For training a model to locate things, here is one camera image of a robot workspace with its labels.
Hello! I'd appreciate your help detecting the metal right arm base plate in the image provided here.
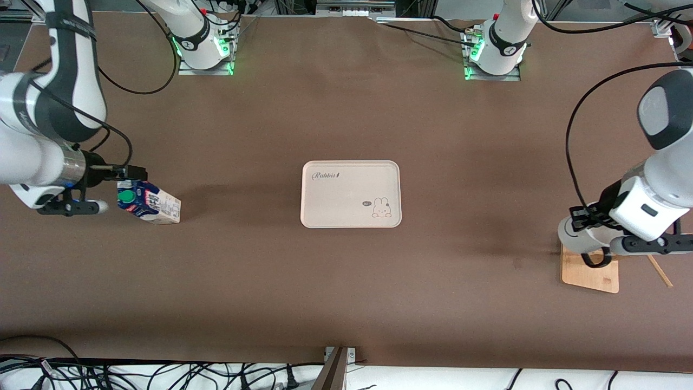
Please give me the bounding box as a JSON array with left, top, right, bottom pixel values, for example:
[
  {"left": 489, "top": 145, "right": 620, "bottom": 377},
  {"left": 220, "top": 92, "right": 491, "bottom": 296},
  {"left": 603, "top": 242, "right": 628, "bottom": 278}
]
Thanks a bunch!
[{"left": 178, "top": 27, "right": 235, "bottom": 76}]

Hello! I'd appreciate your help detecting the black floor cable tangle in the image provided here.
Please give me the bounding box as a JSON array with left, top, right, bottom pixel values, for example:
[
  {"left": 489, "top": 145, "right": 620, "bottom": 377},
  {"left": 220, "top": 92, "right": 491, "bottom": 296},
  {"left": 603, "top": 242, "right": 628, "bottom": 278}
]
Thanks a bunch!
[{"left": 0, "top": 355, "right": 325, "bottom": 390}]

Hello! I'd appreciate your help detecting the black cable on table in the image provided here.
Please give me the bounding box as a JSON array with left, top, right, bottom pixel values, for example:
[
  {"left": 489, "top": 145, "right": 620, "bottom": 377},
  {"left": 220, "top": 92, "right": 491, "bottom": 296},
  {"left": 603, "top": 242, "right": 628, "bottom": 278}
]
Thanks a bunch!
[{"left": 372, "top": 15, "right": 478, "bottom": 48}]

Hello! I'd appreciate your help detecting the white mug black handle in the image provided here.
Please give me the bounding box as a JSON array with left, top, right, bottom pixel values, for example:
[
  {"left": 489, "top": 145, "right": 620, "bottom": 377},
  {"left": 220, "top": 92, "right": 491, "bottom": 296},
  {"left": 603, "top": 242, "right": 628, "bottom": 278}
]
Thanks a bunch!
[{"left": 558, "top": 214, "right": 619, "bottom": 269}]

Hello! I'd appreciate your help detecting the black arched floor cable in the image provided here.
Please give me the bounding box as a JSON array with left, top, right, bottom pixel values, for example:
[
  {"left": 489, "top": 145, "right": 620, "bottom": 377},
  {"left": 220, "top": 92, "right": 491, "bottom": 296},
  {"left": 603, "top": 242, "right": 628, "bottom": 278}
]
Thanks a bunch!
[{"left": 0, "top": 334, "right": 83, "bottom": 380}]

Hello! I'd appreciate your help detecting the bamboo cup rack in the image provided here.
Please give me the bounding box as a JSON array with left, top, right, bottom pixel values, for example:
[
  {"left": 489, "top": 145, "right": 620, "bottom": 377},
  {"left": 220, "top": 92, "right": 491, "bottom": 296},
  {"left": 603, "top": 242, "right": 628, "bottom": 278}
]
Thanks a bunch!
[{"left": 560, "top": 244, "right": 675, "bottom": 294}]

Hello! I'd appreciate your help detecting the grey metal frame profile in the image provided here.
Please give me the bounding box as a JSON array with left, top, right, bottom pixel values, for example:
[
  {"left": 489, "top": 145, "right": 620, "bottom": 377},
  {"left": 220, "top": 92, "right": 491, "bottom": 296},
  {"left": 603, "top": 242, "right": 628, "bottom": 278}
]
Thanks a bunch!
[{"left": 310, "top": 346, "right": 357, "bottom": 390}]

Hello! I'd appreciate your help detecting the beige rabbit print tray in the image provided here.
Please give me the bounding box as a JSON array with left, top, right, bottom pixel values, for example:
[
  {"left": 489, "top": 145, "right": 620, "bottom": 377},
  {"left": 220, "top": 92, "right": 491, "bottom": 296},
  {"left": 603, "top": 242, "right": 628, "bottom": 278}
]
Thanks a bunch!
[{"left": 300, "top": 160, "right": 403, "bottom": 229}]

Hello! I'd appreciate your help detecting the grey box behind table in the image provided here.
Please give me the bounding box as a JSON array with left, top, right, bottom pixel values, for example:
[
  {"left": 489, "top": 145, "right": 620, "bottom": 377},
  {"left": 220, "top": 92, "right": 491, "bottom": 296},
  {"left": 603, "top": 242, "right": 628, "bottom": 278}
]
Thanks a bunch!
[{"left": 315, "top": 0, "right": 397, "bottom": 17}]

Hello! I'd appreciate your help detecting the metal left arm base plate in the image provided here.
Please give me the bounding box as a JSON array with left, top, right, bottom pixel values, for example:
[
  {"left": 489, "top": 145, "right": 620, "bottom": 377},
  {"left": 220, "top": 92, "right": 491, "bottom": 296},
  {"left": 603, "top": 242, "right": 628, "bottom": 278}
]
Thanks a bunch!
[{"left": 463, "top": 27, "right": 522, "bottom": 82}]

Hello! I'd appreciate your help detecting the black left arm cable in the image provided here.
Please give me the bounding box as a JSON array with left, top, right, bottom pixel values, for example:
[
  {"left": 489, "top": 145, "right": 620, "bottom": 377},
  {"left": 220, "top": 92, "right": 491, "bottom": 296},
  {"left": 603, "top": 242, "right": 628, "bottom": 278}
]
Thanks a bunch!
[{"left": 533, "top": 0, "right": 693, "bottom": 216}]

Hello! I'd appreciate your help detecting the blue white milk carton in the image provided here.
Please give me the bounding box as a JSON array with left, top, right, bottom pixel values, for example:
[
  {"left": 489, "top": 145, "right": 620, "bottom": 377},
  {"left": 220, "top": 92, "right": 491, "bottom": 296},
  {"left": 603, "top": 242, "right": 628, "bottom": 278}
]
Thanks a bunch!
[{"left": 116, "top": 179, "right": 182, "bottom": 225}]

